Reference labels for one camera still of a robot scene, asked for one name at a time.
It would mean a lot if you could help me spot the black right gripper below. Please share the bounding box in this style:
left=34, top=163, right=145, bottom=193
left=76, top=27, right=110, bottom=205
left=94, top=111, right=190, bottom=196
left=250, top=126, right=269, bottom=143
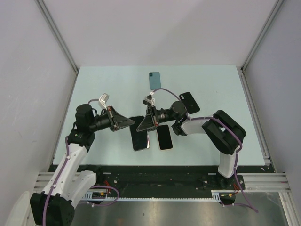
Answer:
left=136, top=105, right=177, bottom=134

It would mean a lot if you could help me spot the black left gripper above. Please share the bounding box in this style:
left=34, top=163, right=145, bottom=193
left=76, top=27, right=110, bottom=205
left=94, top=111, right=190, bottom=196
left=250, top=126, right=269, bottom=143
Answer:
left=89, top=106, right=134, bottom=132

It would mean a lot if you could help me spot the beige phone case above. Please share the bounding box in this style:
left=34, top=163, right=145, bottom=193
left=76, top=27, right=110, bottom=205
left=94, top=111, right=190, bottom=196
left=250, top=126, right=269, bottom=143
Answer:
left=156, top=124, right=174, bottom=151

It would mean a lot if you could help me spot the teal blue phone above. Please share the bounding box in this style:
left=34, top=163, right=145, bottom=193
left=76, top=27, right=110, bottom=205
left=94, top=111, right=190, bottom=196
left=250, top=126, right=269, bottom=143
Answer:
left=149, top=72, right=161, bottom=90

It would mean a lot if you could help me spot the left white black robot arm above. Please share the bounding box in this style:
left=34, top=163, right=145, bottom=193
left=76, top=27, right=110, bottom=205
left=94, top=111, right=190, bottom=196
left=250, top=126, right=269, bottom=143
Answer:
left=30, top=104, right=134, bottom=226

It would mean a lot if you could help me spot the black phone camera side up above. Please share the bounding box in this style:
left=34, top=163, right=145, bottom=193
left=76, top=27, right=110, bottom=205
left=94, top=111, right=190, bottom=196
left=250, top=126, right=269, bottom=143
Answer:
left=179, top=92, right=200, bottom=114

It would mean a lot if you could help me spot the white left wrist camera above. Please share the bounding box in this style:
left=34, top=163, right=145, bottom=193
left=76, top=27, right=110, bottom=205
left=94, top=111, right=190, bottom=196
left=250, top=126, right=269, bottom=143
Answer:
left=98, top=93, right=109, bottom=109

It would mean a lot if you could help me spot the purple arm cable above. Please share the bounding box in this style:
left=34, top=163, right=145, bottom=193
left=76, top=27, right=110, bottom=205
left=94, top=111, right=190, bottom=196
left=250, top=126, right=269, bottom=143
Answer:
left=43, top=98, right=102, bottom=226
left=150, top=88, right=243, bottom=177

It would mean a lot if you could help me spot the right aluminium corner post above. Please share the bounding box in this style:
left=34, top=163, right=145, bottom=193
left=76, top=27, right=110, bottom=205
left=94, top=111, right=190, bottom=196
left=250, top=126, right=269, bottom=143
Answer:
left=240, top=0, right=286, bottom=72

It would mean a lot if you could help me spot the black phone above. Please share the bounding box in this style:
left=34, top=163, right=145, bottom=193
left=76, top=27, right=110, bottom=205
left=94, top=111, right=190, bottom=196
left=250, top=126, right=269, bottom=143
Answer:
left=156, top=125, right=173, bottom=150

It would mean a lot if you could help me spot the aluminium frame rail left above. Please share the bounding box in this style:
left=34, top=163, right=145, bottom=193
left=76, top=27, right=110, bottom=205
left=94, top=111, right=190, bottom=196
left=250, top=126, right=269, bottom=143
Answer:
left=34, top=172, right=54, bottom=191

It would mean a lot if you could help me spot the black phone screen up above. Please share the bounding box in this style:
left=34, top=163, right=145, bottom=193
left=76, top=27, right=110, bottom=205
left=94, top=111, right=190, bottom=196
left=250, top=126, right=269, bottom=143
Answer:
left=129, top=115, right=150, bottom=151

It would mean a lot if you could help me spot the left aluminium corner post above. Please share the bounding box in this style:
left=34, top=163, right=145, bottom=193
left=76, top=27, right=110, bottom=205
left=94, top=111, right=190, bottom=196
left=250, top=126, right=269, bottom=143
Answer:
left=35, top=0, right=79, bottom=75

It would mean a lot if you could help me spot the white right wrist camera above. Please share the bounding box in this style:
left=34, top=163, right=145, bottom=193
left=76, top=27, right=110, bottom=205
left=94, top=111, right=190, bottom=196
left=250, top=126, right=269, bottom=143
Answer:
left=143, top=94, right=155, bottom=106

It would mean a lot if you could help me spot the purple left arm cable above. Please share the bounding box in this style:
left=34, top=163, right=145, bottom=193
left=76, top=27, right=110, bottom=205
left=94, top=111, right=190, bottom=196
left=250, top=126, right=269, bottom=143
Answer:
left=43, top=98, right=102, bottom=226

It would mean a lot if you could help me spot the white slotted cable duct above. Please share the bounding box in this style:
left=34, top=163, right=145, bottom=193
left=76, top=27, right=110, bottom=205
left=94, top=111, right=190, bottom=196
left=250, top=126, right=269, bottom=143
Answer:
left=80, top=190, right=236, bottom=205

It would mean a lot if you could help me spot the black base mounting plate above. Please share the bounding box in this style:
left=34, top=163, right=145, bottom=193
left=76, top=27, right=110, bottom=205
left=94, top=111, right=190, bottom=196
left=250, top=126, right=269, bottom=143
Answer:
left=47, top=164, right=276, bottom=198

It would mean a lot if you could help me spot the aluminium frame rail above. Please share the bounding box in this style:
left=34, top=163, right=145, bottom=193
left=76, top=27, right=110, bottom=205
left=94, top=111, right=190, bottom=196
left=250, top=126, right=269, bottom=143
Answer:
left=34, top=172, right=54, bottom=191
left=240, top=173, right=291, bottom=193

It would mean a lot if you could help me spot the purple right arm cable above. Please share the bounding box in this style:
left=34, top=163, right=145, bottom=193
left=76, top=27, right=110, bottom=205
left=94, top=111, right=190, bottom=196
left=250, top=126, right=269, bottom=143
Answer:
left=150, top=88, right=243, bottom=177

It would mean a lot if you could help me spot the aluminium corner post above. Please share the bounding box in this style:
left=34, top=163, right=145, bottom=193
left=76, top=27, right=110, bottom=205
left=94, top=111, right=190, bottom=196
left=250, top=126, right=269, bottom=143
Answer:
left=240, top=0, right=286, bottom=72
left=35, top=0, right=79, bottom=75

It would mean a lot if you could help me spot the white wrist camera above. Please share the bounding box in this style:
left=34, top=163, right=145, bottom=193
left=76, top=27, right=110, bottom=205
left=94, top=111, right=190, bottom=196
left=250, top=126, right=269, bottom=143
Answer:
left=98, top=93, right=109, bottom=109
left=143, top=94, right=155, bottom=106

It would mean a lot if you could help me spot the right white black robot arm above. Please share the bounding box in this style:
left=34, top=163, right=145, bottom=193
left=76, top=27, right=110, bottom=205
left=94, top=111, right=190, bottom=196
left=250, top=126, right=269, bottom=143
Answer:
left=136, top=101, right=246, bottom=189

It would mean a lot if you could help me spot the aluminium frame rail front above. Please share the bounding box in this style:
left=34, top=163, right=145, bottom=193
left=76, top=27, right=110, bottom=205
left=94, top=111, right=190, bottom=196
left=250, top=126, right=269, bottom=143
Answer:
left=240, top=173, right=291, bottom=193

